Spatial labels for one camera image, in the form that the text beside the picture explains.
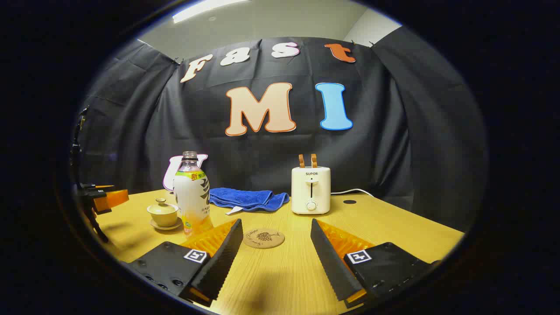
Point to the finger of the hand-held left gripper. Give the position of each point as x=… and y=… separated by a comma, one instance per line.
x=117, y=197
x=99, y=204

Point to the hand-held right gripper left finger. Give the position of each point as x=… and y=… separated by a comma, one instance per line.
x=221, y=262

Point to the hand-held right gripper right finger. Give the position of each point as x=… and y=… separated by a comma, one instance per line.
x=334, y=262

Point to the cream teacup lid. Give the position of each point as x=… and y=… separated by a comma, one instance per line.
x=162, y=206

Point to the round cork coaster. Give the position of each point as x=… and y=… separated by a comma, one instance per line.
x=264, y=238

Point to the cream ceramic teacup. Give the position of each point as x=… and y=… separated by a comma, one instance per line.
x=163, y=216

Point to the white label water bottle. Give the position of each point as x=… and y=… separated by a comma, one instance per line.
x=191, y=197

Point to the cream ceramic saucer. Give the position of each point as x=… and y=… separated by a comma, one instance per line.
x=168, y=227

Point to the blue towel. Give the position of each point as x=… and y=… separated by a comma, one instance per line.
x=247, y=199

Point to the white toaster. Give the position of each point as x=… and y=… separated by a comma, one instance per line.
x=310, y=190

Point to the black backdrop cloth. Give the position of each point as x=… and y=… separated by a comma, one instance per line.
x=376, y=144

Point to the ceiling light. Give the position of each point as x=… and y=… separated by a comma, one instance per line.
x=205, y=8

